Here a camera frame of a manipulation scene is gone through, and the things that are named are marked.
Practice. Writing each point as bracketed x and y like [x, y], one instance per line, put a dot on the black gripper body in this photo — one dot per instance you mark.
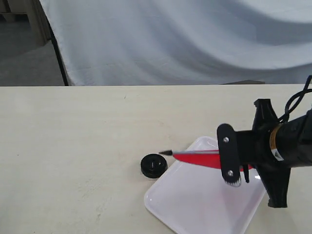
[254, 149]

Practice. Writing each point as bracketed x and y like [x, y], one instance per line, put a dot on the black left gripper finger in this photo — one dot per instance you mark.
[228, 152]

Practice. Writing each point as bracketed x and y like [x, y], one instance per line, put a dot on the red flag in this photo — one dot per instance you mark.
[207, 158]

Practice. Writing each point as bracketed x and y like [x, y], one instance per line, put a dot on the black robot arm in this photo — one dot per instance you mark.
[271, 147]

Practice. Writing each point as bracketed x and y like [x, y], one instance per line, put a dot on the black round flag base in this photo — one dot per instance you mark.
[153, 166]

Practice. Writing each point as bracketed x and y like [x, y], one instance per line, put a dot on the white plastic tray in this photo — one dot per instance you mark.
[191, 199]

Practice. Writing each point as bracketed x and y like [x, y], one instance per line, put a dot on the white backdrop cloth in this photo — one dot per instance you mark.
[182, 42]

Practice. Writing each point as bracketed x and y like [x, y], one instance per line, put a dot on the black backdrop stand pole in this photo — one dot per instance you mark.
[58, 56]

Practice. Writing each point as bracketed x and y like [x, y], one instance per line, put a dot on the wooden furniture in background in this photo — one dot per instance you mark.
[10, 9]

